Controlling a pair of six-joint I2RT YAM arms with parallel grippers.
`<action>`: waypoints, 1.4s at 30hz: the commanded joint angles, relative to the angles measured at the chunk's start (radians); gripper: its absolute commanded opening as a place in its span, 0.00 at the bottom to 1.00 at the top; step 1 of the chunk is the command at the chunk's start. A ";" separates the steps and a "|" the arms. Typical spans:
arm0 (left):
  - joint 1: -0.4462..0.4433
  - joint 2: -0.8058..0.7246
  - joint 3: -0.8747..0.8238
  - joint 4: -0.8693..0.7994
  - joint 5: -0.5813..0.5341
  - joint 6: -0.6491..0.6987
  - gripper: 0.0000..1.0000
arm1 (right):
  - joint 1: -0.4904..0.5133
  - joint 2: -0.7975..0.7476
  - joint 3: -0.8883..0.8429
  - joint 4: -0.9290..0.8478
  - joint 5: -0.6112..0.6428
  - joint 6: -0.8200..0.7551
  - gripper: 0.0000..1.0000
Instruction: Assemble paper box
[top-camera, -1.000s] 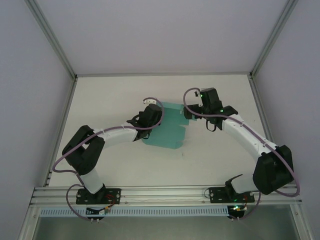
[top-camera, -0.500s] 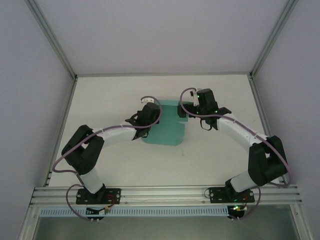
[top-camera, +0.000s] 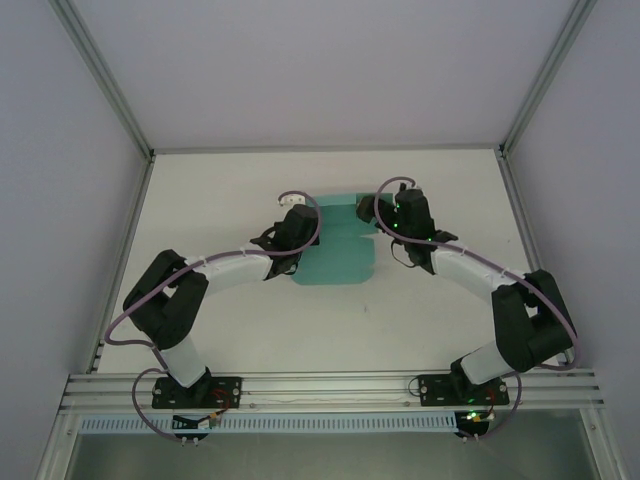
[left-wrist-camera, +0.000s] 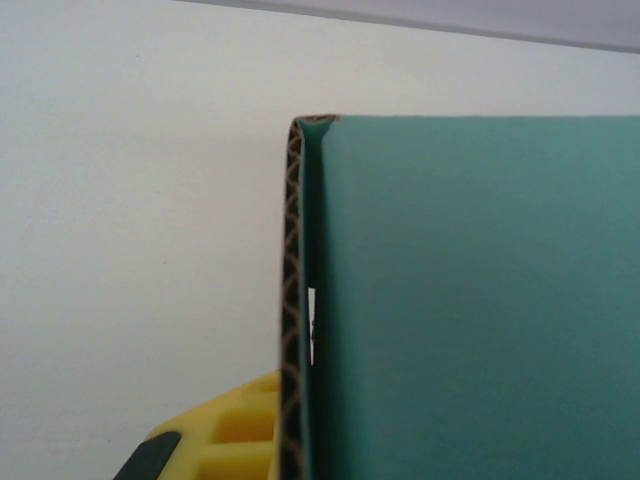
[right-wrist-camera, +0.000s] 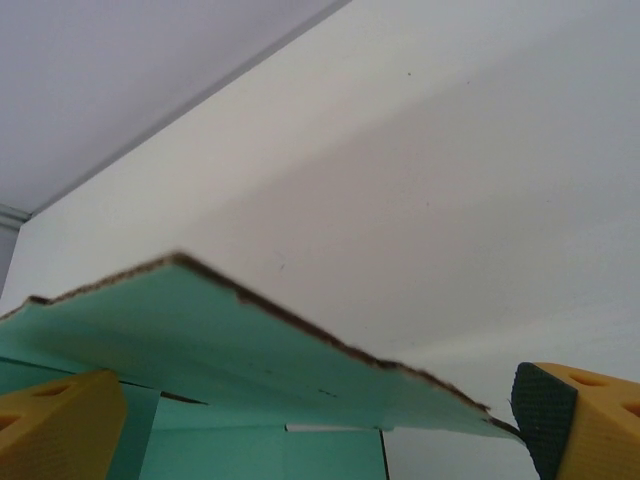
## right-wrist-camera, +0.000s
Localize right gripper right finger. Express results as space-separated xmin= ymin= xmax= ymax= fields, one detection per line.
xmin=509 ymin=361 xmax=640 ymax=480

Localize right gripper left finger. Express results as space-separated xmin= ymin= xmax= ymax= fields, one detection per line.
xmin=0 ymin=369 xmax=126 ymax=480

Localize teal paper box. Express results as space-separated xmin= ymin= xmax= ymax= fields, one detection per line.
xmin=0 ymin=251 xmax=524 ymax=480

